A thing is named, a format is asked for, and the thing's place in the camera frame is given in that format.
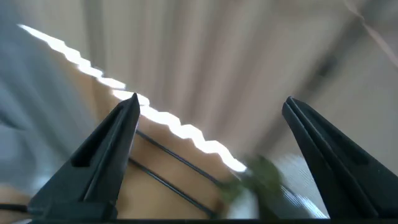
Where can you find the white laundry basket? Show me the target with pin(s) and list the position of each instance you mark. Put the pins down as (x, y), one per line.
(298, 174)

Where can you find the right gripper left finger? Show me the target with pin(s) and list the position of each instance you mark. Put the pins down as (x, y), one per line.
(105, 174)

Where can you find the beige curtain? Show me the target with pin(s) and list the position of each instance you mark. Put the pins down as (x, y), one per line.
(217, 62)

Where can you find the green garment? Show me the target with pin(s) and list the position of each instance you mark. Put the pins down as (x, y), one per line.
(264, 174)

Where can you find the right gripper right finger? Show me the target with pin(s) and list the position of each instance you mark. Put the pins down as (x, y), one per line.
(351, 186)

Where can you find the black clothes rack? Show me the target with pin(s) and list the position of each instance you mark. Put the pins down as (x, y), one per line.
(174, 154)

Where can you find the pale grey shorts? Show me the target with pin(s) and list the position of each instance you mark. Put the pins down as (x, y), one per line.
(31, 109)

